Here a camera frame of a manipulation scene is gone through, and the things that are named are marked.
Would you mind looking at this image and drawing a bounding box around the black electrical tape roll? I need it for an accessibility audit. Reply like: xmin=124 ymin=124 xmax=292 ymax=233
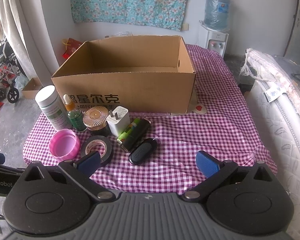
xmin=80 ymin=135 xmax=113 ymax=167

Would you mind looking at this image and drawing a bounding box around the white quilted mattress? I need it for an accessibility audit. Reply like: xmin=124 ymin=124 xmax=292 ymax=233
xmin=247 ymin=47 xmax=300 ymax=230

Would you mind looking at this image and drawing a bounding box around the white curtain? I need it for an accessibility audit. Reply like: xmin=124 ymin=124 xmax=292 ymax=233
xmin=0 ymin=0 xmax=60 ymax=80

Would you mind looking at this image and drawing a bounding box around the red shopping bag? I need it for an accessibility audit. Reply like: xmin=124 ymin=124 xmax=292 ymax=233
xmin=62 ymin=38 xmax=83 ymax=59

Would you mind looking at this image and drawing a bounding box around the clear plastic bag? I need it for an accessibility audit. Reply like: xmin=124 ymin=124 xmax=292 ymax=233
xmin=15 ymin=75 xmax=30 ymax=91

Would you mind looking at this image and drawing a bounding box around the purple checkered tablecloth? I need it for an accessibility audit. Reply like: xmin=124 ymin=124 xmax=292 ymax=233
xmin=22 ymin=44 xmax=278 ymax=195

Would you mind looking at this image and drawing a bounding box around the white charger plug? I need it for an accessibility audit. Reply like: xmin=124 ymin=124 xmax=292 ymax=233
xmin=107 ymin=106 xmax=130 ymax=137

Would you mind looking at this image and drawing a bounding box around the cream cloth with red heart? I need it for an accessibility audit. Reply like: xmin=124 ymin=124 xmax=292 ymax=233
xmin=189 ymin=99 xmax=207 ymax=114

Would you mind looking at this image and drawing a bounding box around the plastic wrapped floral bedding roll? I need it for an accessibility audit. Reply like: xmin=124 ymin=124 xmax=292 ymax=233
xmin=239 ymin=47 xmax=300 ymax=120

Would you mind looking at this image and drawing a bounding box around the rose gold cosmetic jar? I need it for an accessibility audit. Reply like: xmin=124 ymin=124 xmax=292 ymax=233
xmin=83 ymin=106 xmax=111 ymax=137

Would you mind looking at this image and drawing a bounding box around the black key fob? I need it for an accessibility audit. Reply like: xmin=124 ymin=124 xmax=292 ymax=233
xmin=129 ymin=138 xmax=160 ymax=165

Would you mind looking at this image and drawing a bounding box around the small cardboard box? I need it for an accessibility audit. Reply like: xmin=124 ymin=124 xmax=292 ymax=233
xmin=21 ymin=77 xmax=43 ymax=99

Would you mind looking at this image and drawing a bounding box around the black tube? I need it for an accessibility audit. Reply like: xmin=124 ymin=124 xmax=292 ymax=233
xmin=121 ymin=118 xmax=151 ymax=152

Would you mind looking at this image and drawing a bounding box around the green dropper bottle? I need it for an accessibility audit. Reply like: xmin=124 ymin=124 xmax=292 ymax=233
xmin=63 ymin=94 xmax=87 ymax=132

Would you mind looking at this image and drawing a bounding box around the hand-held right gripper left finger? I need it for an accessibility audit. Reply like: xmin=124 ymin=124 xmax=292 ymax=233
xmin=20 ymin=151 xmax=118 ymax=203

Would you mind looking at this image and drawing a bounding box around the white bottle with green label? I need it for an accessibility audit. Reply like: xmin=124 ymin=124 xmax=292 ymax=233
xmin=35 ymin=85 xmax=73 ymax=130

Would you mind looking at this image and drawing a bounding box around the pink plastic lid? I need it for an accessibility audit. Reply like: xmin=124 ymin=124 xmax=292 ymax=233
xmin=49 ymin=128 xmax=80 ymax=161

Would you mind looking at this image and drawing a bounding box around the blue water jug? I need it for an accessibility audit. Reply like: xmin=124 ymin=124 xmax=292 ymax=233
xmin=204 ymin=0 xmax=231 ymax=32

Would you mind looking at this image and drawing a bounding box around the brown cardboard box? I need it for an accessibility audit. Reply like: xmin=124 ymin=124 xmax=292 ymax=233
xmin=51 ymin=35 xmax=197 ymax=114

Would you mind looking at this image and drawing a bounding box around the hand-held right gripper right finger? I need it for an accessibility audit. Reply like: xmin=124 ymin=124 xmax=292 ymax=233
xmin=181 ymin=151 xmax=278 ymax=203

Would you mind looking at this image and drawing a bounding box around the teal floral wall cloth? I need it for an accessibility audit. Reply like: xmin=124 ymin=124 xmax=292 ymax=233
xmin=69 ymin=0 xmax=199 ymax=30

